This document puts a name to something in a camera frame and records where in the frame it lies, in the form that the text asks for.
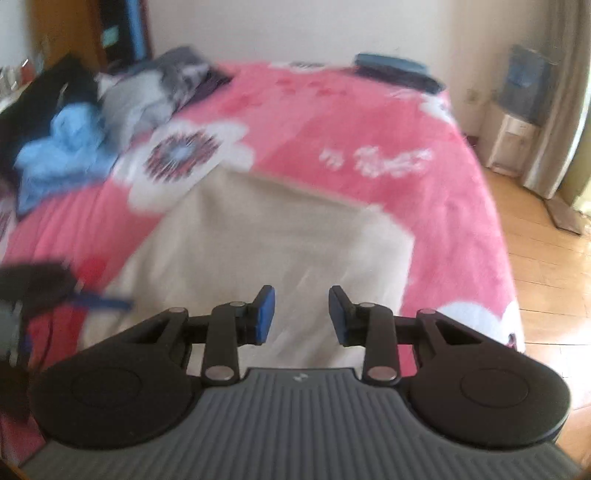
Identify brown doormat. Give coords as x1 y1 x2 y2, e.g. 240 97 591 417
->
544 198 583 237

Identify grey sweater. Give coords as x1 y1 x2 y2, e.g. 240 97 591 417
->
98 74 177 145

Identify white water dispenser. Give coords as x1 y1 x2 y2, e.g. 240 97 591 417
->
485 111 541 177

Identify light blue shirt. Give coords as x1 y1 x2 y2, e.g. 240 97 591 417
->
16 104 122 216

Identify black garment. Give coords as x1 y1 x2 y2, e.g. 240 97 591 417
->
0 54 101 186

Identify beige curtain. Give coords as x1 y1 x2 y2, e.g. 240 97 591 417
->
522 0 591 200

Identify dark blue folded cloth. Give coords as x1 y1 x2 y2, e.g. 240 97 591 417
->
353 53 445 94

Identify wooden door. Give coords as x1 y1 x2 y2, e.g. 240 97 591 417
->
31 0 103 70

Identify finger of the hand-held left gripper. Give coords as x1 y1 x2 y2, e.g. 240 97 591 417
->
69 293 135 313

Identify pink floral blanket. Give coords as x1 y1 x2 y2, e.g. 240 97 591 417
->
0 60 526 462

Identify beige pants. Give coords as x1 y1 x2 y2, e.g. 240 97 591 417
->
113 170 415 366

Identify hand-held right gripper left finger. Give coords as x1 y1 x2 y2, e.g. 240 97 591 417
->
122 285 277 386

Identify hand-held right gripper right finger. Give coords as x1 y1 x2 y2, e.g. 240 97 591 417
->
328 285 485 386

